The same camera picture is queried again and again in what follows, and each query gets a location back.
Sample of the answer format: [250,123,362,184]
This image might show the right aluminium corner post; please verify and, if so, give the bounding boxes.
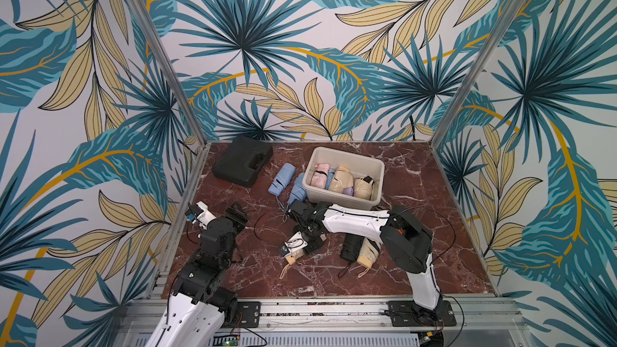
[430,0,525,150]

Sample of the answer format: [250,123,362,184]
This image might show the purple umbrella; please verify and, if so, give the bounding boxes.
[342,186,354,196]

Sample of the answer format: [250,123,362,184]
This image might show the beige plastic storage box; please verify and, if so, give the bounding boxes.
[302,147,385,210]

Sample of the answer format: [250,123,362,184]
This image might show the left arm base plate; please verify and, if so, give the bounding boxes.
[223,301,261,329]

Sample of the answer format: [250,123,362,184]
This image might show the green circuit board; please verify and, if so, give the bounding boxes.
[211,334,240,347]

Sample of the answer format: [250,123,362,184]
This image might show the pink umbrella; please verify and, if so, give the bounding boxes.
[310,163,330,189]

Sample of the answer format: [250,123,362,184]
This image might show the aluminium front rail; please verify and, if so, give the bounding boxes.
[112,297,531,347]

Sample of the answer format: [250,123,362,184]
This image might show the aluminium corner post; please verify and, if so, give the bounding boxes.
[126,0,207,149]
[430,0,525,150]

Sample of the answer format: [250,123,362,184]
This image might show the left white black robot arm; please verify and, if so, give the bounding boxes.
[146,202,248,347]

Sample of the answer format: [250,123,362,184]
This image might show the left aluminium corner post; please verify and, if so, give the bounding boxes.
[126,0,207,149]

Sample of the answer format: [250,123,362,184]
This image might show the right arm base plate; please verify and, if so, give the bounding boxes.
[384,300,457,329]

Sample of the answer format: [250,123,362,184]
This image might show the black folded umbrella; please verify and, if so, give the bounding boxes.
[337,234,365,279]

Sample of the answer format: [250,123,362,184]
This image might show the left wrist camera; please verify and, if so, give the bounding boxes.
[185,202,216,229]

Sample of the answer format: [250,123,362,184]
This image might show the beige black strap umbrella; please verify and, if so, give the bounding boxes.
[356,238,382,279]

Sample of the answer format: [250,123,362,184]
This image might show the black plastic tool case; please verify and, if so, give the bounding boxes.
[212,136,273,187]

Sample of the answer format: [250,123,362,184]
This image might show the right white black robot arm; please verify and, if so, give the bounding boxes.
[280,201,442,312]

